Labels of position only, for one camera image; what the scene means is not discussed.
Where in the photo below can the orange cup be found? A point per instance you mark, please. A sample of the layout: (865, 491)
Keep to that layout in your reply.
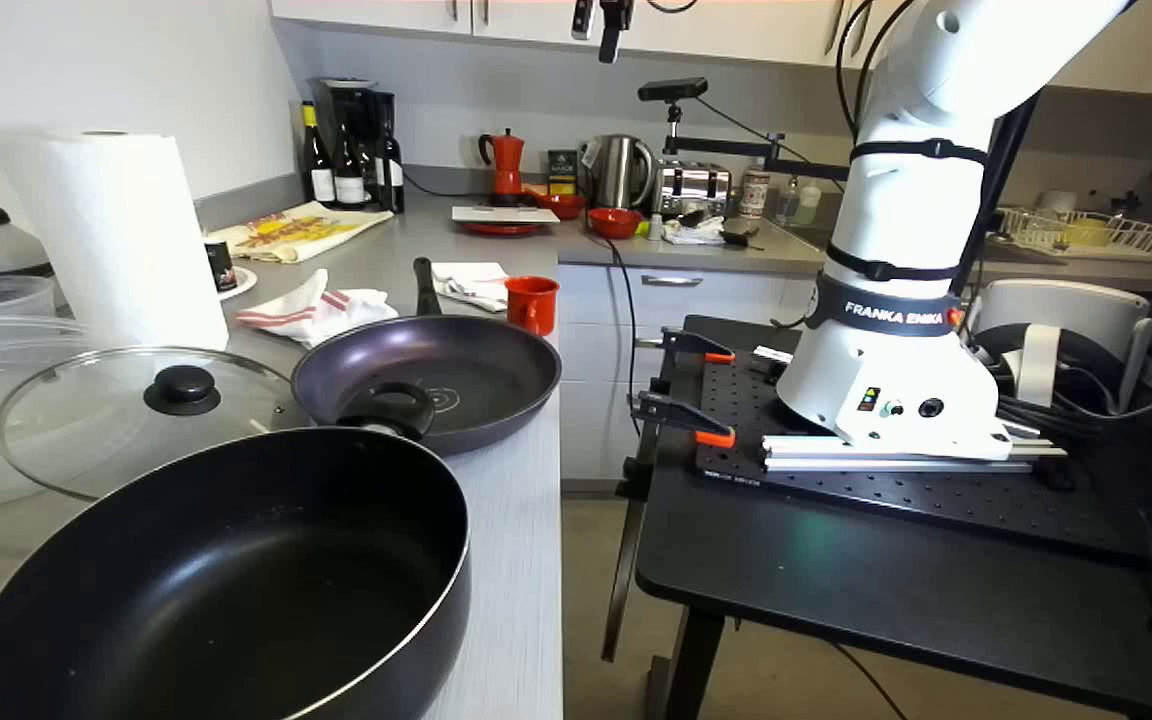
(535, 302)

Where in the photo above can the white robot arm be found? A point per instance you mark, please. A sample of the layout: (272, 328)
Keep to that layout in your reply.
(881, 360)

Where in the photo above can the purple frying pan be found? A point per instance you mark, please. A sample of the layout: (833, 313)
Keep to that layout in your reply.
(459, 381)

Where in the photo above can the white folded cloth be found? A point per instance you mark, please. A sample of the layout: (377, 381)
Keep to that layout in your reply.
(476, 287)

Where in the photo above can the red bowl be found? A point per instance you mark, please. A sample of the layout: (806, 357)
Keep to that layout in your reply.
(614, 223)

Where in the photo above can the white cutting board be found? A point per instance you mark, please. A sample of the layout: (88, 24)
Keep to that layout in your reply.
(496, 215)

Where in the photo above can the steel electric kettle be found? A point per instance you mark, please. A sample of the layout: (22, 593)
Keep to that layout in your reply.
(616, 171)

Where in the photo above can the red moka pot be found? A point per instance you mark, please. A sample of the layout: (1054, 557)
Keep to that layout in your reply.
(502, 155)

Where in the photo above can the black perforated robot table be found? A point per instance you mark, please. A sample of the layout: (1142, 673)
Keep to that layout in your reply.
(1036, 583)

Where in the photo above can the red striped dish towel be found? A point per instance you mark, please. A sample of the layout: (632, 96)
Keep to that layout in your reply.
(316, 308)

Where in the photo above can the black coffee machine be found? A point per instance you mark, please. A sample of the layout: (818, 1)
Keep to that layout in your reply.
(362, 123)

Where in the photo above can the yellow printed tea towel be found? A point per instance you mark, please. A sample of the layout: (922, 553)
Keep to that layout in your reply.
(296, 232)

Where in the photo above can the dark wine bottle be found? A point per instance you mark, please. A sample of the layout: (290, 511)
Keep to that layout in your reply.
(321, 173)

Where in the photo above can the black deep pan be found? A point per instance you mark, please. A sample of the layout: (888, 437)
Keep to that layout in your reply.
(282, 578)

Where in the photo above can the white plate with spices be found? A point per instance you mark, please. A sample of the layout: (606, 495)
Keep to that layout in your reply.
(225, 275)

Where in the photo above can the white paper towel roll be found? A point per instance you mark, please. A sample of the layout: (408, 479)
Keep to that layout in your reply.
(122, 232)

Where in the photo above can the glass pan lid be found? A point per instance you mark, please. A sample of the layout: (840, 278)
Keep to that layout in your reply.
(118, 412)

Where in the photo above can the dish drying rack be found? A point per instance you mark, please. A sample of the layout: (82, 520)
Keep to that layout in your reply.
(1078, 232)

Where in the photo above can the orange handled clamp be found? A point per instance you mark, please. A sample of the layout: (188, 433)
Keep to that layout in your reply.
(700, 347)
(673, 412)

